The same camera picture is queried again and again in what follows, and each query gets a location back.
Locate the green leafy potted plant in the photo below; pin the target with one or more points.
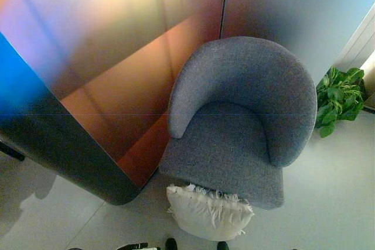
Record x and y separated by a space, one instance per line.
337 100

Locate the black furniture leg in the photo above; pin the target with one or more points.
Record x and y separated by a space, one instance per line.
11 152

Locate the grey fabric tub armchair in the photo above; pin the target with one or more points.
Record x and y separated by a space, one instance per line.
231 133

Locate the black left robot foot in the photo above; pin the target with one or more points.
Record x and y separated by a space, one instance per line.
170 244

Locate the black right robot foot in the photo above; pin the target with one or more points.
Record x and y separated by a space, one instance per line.
223 246

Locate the black robot foot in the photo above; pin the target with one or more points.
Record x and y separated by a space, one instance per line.
170 244
223 246

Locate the iridescent rounded partition panel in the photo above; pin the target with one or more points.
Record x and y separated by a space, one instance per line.
88 86

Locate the white fringed pillow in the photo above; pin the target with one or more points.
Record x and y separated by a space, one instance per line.
202 212

